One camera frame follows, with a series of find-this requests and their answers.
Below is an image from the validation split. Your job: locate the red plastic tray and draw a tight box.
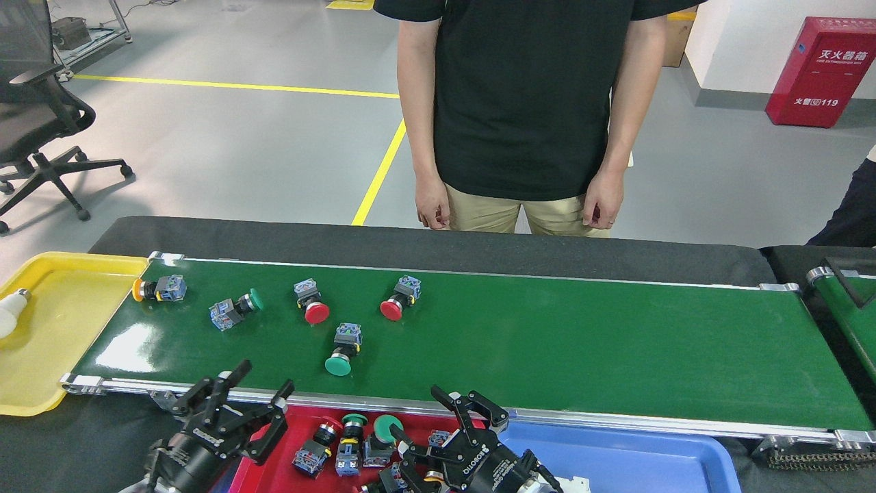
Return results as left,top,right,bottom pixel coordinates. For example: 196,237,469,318
226,403,504,493

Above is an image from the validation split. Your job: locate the black office chair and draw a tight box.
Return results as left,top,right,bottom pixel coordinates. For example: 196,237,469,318
0,0,134,236

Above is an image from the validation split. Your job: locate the long green conveyor belt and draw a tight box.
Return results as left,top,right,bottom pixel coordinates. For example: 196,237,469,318
58,252,876,439

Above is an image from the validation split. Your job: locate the black drive chain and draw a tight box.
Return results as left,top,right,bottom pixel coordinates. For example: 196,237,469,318
753,435,876,472

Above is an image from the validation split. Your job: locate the person's right hand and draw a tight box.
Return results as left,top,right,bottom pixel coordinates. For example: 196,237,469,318
415,171,451,231

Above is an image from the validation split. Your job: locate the short green conveyor belt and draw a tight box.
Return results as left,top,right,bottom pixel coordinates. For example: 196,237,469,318
806,257,876,384

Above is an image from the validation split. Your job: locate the cardboard box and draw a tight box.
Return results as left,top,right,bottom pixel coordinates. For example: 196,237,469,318
660,7,697,68

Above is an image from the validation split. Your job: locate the person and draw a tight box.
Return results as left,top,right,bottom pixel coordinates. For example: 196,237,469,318
806,144,876,247
373,0,706,238

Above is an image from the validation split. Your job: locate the blue plastic tray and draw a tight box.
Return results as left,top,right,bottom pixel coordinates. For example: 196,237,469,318
498,419,743,493

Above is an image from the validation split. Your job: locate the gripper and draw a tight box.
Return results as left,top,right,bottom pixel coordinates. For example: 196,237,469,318
383,385,548,493
146,359,296,493

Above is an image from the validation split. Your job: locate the black cable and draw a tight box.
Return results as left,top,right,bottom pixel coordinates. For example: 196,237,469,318
825,257,876,309

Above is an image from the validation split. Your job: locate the white light bulb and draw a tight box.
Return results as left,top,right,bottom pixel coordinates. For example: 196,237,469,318
0,288,31,340

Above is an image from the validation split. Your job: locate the person's left hand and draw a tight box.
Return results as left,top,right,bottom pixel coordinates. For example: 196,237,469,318
583,168,625,229

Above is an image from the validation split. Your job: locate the yellow plastic tray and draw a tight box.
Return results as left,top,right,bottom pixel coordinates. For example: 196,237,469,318
0,251,150,417

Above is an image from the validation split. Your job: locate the metal rack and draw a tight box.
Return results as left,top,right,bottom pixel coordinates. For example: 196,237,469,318
51,0,134,69

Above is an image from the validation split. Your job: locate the red fire extinguisher cabinet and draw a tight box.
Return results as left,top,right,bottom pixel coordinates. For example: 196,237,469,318
765,16,876,129

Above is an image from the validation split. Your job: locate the small red push button switch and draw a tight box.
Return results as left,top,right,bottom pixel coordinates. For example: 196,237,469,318
292,416,343,479

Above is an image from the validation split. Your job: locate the dark grey box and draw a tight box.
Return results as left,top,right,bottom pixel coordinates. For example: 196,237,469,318
51,17,93,50

